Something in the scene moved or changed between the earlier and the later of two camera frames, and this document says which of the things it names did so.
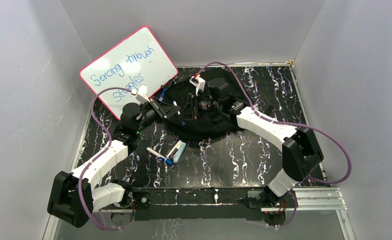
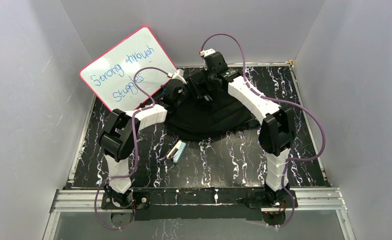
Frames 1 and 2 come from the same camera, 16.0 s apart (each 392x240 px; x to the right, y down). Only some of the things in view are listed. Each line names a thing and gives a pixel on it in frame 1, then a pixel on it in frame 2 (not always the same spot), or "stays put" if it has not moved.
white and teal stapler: (177, 151) stays put
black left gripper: (161, 109) → (189, 87)
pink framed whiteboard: (136, 59) stays put
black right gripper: (194, 105) → (210, 86)
